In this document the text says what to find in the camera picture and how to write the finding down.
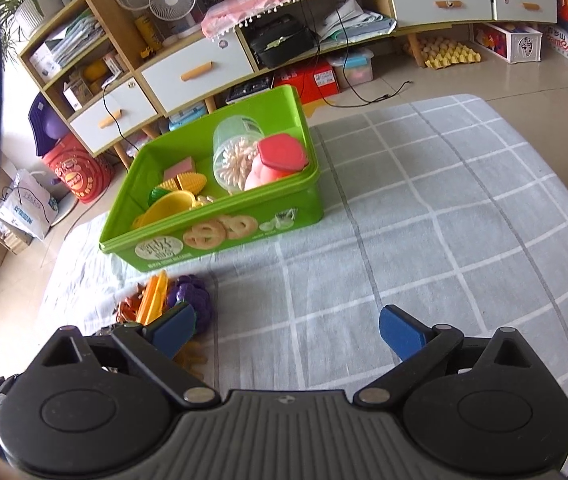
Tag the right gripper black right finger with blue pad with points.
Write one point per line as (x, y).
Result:
(423, 352)

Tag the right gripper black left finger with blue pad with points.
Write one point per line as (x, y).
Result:
(152, 348)

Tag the orange toy slice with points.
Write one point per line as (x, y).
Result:
(153, 299)

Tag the brown toy crab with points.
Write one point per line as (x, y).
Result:
(128, 308)

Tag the purple toy grapes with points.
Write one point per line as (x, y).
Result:
(192, 290)

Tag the yellow toy plate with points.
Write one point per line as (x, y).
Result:
(167, 206)

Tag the pink toy block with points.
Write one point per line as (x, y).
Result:
(182, 167)

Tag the clear cotton swab jar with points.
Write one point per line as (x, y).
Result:
(235, 146)

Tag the pink jar red lid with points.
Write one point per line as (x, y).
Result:
(277, 157)

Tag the tan toy hand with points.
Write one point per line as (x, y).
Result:
(192, 358)

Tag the yellow toy corn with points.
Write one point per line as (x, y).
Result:
(192, 182)

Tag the grey checked floor mat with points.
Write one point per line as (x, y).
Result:
(438, 207)

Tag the white paper bag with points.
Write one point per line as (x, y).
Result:
(28, 206)

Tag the green plastic storage box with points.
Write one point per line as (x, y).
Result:
(233, 218)

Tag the purple bag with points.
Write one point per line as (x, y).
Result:
(46, 126)

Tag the long wooden tv bench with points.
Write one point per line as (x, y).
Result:
(412, 18)

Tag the red cardboard box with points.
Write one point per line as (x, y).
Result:
(314, 80)

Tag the clear plastic storage bin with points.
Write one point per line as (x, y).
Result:
(353, 68)

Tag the yellow egg tray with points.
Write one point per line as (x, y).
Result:
(439, 53)

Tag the wooden cabinet white drawers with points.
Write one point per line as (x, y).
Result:
(193, 69)

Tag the white decorative box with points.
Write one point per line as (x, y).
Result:
(514, 43)

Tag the black handbag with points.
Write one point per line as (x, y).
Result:
(278, 41)

